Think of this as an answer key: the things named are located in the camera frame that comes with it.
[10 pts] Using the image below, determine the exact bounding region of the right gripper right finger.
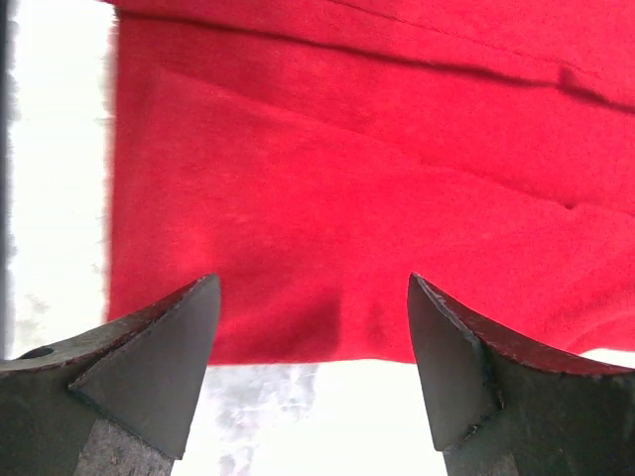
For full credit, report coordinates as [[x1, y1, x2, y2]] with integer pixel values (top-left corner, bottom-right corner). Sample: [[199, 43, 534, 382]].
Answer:
[[408, 275, 634, 476]]

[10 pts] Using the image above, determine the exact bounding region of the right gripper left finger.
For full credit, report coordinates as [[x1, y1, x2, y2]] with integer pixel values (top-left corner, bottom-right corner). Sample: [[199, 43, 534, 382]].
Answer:
[[1, 275, 220, 475]]

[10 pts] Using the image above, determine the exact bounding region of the red t-shirt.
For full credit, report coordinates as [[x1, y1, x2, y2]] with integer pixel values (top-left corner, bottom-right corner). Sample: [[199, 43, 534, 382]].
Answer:
[[107, 1, 634, 364]]

